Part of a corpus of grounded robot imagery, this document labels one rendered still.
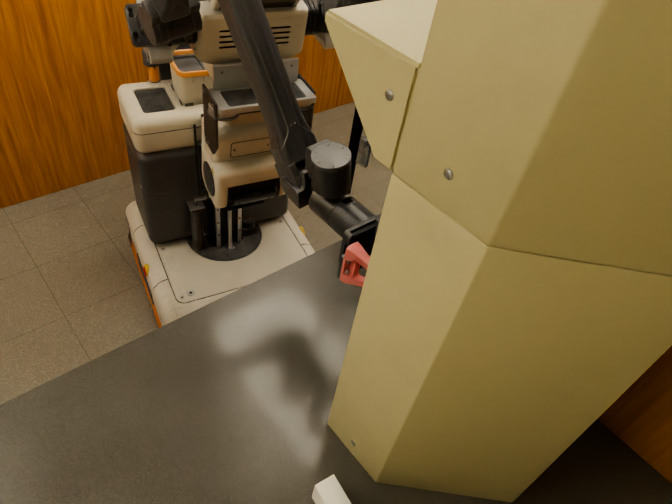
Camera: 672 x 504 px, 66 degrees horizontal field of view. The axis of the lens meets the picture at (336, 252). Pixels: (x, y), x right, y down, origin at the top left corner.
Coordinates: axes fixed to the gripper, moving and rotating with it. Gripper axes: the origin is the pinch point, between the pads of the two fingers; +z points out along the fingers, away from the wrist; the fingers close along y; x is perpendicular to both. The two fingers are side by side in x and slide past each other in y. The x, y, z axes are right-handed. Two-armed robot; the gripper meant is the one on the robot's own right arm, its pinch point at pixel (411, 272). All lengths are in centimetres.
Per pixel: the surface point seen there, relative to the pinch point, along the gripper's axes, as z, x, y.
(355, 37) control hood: -4.0, -33.1, -13.6
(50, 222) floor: -174, 115, -15
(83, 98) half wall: -193, 72, 15
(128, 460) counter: -9.3, 23.1, -39.4
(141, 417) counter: -14.1, 23.0, -35.3
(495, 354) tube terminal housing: 17.7, -10.2, -9.8
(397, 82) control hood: 1.5, -31.6, -13.6
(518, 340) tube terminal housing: 18.6, -12.8, -8.9
